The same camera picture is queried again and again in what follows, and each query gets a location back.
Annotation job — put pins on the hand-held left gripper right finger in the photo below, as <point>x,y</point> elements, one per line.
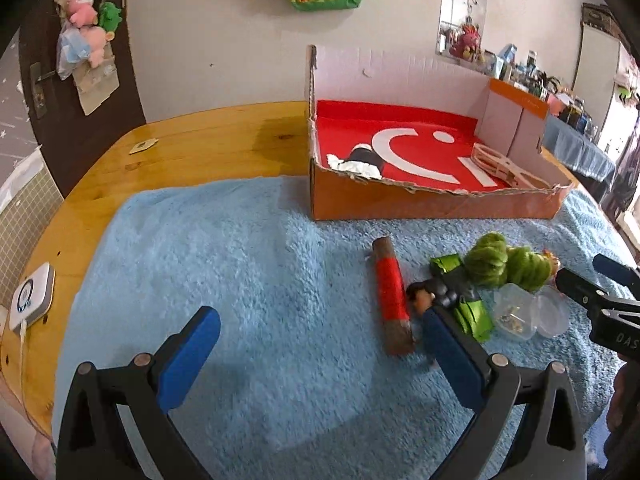
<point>450,355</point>

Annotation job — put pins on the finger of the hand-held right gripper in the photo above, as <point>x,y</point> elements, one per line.
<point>615,267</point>
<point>575,282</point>

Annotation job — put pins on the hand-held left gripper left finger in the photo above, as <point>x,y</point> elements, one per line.
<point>192,355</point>

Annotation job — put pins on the blond-haired small doll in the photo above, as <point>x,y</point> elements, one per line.
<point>552,262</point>

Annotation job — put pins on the round clear plastic container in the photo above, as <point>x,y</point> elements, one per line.
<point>552,312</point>

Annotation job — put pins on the green metallic toy car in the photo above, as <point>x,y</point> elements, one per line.
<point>472,317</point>

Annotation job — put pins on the green yarn ball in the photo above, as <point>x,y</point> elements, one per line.
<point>530,270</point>
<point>485,260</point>

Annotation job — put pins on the dark-haired small figurine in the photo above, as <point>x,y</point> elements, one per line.
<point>422,300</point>

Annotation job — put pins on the brown spool of red thread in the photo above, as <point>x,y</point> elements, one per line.
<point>392,285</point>

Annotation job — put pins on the orange cardboard box red floor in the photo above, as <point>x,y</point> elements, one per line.
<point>400,205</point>

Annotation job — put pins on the square clear plastic container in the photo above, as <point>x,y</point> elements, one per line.
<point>515,315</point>

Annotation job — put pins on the light blue fluffy towel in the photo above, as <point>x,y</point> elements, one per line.
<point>250,285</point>

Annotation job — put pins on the table with blue cloth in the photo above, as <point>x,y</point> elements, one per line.
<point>580,150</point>

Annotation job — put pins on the wooden clip tongs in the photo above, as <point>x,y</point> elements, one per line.
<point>505,165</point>

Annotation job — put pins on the white square device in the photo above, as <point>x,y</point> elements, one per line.
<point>32,297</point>

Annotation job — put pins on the white refrigerator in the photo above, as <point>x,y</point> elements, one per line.
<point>597,75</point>

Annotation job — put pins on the black white cloth bundle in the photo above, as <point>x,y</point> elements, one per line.
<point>365,171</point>

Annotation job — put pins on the row of assorted bottles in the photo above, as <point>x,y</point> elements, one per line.
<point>530,75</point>

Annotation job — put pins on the small beige card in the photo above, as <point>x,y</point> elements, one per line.
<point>142,146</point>

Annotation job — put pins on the dark brown door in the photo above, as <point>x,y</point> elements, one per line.
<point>75,150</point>

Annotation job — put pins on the dark woven basket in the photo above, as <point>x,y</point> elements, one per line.
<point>602,17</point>

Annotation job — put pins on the pink dragon plush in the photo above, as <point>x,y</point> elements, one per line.
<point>467,40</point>

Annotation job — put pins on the clear plastic bag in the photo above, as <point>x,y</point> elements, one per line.
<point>70,55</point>

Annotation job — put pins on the green plush toy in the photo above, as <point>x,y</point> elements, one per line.
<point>110,16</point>

